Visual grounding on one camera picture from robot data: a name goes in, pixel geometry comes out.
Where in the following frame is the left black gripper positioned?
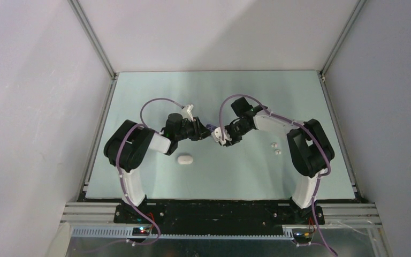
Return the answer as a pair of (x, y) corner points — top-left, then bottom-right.
(175, 116), (212, 141)

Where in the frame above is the purple earbud charging case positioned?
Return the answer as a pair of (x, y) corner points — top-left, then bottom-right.
(206, 124), (217, 133)

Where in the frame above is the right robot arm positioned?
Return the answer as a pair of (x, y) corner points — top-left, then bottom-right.
(212, 94), (335, 224)

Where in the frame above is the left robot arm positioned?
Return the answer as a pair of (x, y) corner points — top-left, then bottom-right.
(104, 113), (211, 223)

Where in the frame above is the white earbud charging case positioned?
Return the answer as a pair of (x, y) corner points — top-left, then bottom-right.
(177, 154), (194, 165)

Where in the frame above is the left controller board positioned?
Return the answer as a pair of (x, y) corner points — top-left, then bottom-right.
(132, 226), (151, 237)

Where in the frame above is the controller board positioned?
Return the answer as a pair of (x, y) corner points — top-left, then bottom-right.
(132, 226), (151, 237)
(292, 232), (314, 247)

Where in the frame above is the right controller board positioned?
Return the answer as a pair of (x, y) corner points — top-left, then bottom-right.
(292, 232), (314, 247)

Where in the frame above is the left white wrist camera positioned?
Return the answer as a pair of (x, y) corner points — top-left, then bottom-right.
(180, 104), (195, 122)

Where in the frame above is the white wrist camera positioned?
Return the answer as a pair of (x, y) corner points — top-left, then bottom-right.
(180, 104), (195, 122)
(211, 127), (232, 146)

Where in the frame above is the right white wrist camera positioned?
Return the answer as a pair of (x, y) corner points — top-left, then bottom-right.
(211, 127), (232, 146)

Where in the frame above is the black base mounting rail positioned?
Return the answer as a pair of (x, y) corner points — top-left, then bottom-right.
(113, 198), (325, 236)

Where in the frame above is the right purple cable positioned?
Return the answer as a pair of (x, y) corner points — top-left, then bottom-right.
(218, 94), (338, 257)

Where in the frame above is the left aluminium frame post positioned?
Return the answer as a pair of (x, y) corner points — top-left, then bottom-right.
(67, 0), (118, 88)

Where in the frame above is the aluminium frame post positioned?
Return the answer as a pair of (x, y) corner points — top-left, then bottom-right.
(320, 0), (368, 77)
(67, 0), (118, 88)

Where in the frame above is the right aluminium frame post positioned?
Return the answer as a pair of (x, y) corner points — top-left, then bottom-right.
(320, 0), (368, 77)

